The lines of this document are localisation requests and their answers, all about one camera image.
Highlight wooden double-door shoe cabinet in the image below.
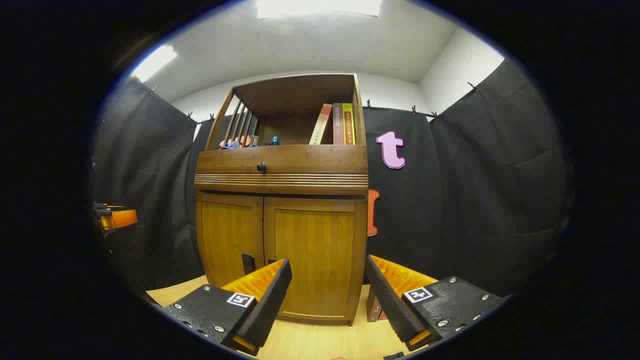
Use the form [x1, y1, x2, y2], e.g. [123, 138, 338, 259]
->
[194, 73, 369, 327]

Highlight beige book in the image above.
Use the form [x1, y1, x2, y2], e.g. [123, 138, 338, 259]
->
[309, 103, 333, 146]

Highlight brown book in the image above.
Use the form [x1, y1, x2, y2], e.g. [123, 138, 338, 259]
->
[332, 103, 346, 146]

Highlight wooden cabinet door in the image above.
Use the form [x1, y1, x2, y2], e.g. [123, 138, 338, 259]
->
[196, 192, 266, 288]
[263, 196, 368, 323]

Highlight yellow book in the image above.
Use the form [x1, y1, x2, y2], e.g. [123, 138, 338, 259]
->
[342, 103, 356, 146]

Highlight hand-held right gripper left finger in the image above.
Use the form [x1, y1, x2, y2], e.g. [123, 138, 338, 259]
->
[161, 257, 293, 357]

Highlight wooden drawer with black knob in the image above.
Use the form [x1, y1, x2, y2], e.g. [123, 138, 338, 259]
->
[194, 144, 369, 196]

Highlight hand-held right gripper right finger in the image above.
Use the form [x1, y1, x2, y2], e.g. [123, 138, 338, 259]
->
[364, 254, 511, 352]

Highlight brown box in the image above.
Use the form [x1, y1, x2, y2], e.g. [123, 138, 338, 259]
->
[366, 286, 390, 323]

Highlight small ceiling light panel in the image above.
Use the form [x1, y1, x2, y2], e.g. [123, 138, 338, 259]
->
[131, 45, 178, 83]

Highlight large ceiling light panel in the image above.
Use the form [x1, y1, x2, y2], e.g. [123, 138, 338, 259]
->
[256, 0, 383, 20]

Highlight black backdrop cloth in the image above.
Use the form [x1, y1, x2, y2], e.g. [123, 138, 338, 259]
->
[92, 59, 573, 296]

